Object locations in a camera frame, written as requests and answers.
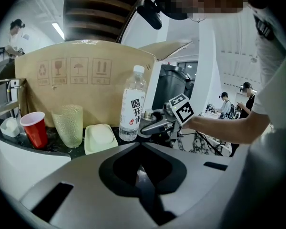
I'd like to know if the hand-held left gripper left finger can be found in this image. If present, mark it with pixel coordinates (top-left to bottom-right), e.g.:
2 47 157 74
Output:
20 143 158 229

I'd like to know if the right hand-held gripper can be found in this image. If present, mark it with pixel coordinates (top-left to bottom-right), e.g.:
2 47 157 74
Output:
138 93 195 142

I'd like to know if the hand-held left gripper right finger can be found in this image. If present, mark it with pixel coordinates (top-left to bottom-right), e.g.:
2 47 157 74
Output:
143 143 232 229

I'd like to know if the person's right forearm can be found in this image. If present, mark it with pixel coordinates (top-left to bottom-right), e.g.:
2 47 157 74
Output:
182 111 272 145

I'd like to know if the clear plastic water bottle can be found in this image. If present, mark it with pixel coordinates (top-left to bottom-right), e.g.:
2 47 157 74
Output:
118 65 147 142

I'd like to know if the black marble vanity table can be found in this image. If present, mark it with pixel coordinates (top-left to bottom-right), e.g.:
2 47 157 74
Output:
0 118 182 163

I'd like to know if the white sink basin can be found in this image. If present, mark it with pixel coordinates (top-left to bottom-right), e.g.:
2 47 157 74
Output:
0 137 72 201

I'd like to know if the chrome faucet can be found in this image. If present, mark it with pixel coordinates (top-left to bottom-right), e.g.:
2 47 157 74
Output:
0 78 27 128

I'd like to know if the black wheeled bin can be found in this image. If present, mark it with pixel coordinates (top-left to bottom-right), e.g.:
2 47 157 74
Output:
152 63 196 116

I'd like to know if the pale green soap dish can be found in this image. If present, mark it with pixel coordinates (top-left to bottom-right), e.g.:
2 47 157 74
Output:
84 124 119 155

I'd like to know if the white soap bar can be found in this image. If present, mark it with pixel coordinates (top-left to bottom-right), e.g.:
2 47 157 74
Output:
91 125 114 145
5 118 18 131

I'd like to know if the green textured plastic cup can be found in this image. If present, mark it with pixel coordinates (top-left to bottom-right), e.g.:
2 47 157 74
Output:
51 104 83 149

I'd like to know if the red plastic cup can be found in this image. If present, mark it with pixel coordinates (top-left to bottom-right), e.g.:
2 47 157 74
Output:
20 111 48 149

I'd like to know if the large cardboard box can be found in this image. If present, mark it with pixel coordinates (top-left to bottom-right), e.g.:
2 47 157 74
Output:
14 39 194 128

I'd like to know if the small white soap dish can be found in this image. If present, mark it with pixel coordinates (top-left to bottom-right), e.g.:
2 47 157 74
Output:
0 117 20 138

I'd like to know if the person's white clothing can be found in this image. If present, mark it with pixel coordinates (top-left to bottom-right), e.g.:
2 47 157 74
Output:
198 1 286 229

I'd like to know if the ceiling strip light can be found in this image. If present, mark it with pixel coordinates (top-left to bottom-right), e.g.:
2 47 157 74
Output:
51 22 66 41

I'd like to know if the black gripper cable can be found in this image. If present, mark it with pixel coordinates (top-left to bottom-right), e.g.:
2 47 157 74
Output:
194 129 224 156

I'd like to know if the black head-mounted camera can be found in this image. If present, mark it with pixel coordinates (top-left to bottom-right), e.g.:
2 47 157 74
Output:
136 0 163 31

